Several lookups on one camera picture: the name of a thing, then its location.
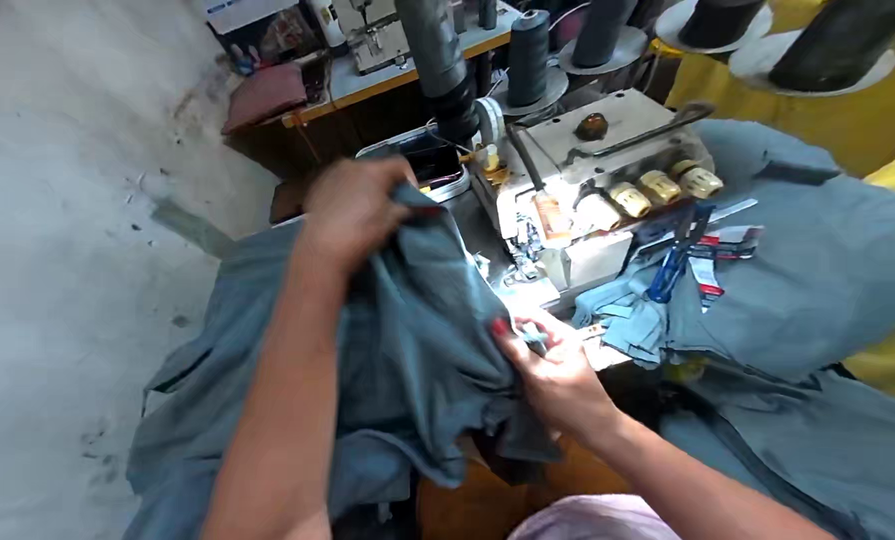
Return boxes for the person's left hand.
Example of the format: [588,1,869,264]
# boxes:
[300,156,420,276]

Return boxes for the person's right hand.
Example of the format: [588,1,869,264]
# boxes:
[491,313,618,445]

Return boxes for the grey-blue garment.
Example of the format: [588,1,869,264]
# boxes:
[123,180,564,540]

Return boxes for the person's right forearm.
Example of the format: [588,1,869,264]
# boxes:
[587,408,835,540]

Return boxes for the person's left forearm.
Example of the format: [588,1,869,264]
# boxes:
[201,243,352,540]

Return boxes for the grey-blue fabric scraps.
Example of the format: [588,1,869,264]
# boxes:
[573,264,670,370]

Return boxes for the sewing table with wooden edge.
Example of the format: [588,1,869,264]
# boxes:
[224,0,523,181]

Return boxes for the grey cylinder with black base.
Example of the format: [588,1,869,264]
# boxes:
[395,0,481,147]

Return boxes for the dark red cloth bundle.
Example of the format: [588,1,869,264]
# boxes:
[222,61,310,136]

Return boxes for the white bottle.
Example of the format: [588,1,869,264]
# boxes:
[308,0,350,58]

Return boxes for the person's legs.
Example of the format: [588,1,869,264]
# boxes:
[416,435,634,540]

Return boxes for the red and white packet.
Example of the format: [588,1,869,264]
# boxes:
[687,225,765,314]

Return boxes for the dark grey thread cone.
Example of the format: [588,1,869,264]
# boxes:
[571,0,638,70]
[507,9,551,108]

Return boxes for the white overlock sewing machine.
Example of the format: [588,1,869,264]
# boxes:
[462,88,726,309]

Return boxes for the white spool disc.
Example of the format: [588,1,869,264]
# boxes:
[728,30,895,98]
[654,0,774,55]
[491,66,570,117]
[558,25,649,76]

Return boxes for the person's body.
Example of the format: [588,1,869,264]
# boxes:
[507,493,682,540]

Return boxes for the pile of grey-blue garments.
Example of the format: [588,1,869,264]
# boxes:
[659,118,895,540]

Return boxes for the yellow cloth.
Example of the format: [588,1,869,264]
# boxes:
[663,0,895,411]

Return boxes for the black thread cone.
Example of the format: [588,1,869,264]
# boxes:
[677,0,766,51]
[768,0,895,94]

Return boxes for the blue-handled thread snips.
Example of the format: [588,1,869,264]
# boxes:
[647,201,717,305]

